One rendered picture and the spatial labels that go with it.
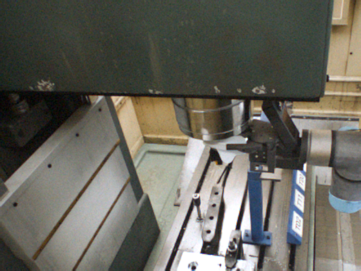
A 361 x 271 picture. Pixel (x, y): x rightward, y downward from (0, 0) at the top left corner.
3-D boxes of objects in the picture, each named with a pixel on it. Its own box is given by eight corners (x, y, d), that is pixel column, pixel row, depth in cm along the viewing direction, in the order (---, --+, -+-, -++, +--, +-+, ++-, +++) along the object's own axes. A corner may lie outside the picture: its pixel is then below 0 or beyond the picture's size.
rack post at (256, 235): (272, 233, 120) (272, 171, 101) (271, 246, 116) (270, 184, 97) (244, 230, 122) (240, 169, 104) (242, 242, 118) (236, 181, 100)
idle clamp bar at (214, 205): (225, 197, 136) (224, 186, 132) (215, 253, 116) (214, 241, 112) (213, 197, 137) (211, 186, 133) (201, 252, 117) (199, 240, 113)
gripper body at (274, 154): (246, 171, 72) (304, 177, 70) (245, 139, 67) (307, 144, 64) (251, 149, 78) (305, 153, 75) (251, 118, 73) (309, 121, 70)
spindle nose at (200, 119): (195, 97, 79) (186, 46, 71) (262, 102, 73) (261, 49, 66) (164, 137, 67) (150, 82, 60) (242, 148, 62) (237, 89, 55)
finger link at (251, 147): (226, 155, 68) (271, 152, 67) (225, 149, 67) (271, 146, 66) (225, 140, 71) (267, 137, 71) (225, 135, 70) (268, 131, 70)
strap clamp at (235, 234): (243, 250, 116) (240, 221, 107) (236, 284, 106) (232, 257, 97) (234, 248, 117) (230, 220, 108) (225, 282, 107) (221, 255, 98)
